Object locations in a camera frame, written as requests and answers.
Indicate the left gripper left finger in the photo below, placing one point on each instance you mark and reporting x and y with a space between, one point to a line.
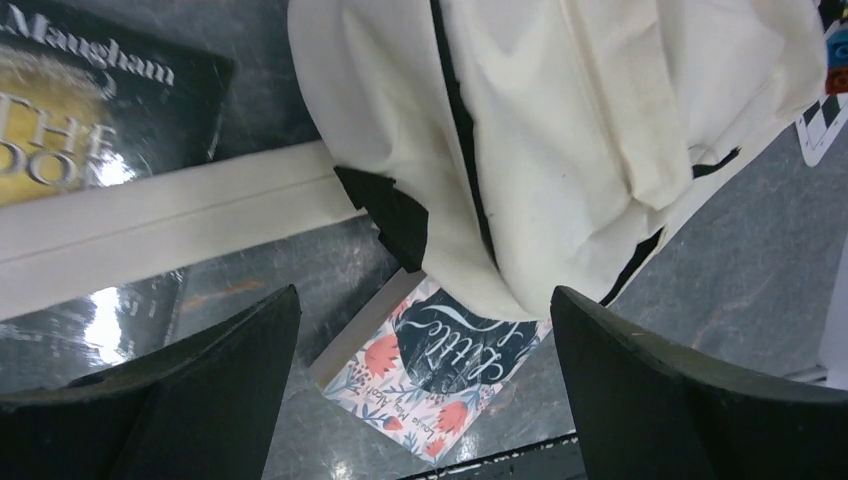
204 407

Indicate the blue orange toy block stack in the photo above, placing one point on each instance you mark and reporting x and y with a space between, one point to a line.
836 81

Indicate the floral cover book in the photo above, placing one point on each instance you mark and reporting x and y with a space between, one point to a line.
419 367

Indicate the black white checkerboard mat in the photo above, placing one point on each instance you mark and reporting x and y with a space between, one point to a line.
821 123

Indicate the cream canvas backpack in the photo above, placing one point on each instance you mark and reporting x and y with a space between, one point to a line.
505 148

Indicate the black dark book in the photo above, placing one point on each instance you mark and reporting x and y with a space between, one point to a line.
89 103

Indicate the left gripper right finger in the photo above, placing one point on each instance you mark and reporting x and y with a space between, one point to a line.
645 407

